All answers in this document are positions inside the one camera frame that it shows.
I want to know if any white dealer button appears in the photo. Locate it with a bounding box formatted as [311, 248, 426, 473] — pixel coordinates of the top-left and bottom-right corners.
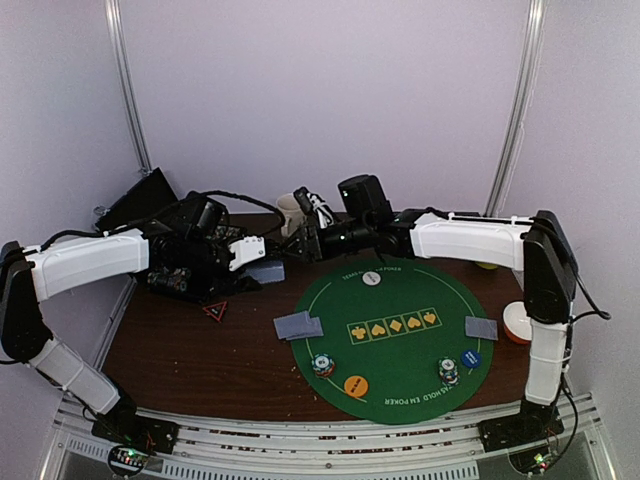
[361, 271, 382, 287]

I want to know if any single blue playing card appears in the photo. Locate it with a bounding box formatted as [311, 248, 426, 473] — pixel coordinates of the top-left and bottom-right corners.
[286, 317, 324, 341]

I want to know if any poker chip stack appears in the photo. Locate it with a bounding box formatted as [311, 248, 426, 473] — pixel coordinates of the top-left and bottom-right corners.
[311, 353, 336, 378]
[437, 357, 460, 386]

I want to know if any orange big blind button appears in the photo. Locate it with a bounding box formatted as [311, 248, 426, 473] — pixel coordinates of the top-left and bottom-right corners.
[343, 375, 369, 398]

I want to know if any blue small blind button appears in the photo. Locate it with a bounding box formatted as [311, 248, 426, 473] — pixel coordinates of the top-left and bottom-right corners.
[461, 349, 482, 369]

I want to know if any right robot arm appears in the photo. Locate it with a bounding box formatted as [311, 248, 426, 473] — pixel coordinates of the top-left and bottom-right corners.
[284, 174, 578, 442]

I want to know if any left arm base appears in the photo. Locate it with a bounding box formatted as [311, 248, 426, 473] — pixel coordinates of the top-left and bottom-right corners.
[91, 407, 179, 454]

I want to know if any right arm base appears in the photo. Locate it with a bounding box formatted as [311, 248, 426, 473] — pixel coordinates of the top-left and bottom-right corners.
[478, 399, 565, 452]

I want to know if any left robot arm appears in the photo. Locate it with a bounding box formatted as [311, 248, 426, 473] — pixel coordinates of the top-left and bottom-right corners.
[1, 192, 267, 444]

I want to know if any beige ceramic mug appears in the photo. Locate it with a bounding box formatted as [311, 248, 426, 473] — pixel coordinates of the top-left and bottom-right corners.
[276, 193, 306, 238]

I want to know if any red black triangle button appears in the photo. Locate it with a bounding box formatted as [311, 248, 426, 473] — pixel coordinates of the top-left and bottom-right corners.
[202, 301, 228, 323]

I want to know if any black poker chip case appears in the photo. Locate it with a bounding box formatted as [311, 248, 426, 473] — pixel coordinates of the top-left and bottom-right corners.
[92, 167, 241, 305]

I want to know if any yellow-green plastic bowl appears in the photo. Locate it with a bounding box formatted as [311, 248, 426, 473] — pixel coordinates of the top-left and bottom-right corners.
[476, 262, 498, 270]

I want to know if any round green poker mat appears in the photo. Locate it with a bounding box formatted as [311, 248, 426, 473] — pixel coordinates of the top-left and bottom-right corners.
[291, 259, 494, 425]

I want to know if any white orange bowl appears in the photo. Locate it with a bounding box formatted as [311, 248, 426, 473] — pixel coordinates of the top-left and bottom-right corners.
[502, 301, 532, 345]

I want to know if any aluminium front rail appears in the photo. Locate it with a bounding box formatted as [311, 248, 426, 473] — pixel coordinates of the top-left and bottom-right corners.
[36, 394, 623, 479]

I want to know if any left aluminium frame post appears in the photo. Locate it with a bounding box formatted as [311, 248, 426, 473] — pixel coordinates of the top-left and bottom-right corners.
[104, 0, 152, 176]

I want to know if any aluminium frame post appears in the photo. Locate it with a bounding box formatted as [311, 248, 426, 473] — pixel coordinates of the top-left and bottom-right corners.
[104, 0, 152, 176]
[484, 0, 547, 217]

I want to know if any right aluminium frame post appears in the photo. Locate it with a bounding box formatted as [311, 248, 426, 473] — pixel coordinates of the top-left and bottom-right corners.
[484, 0, 547, 217]

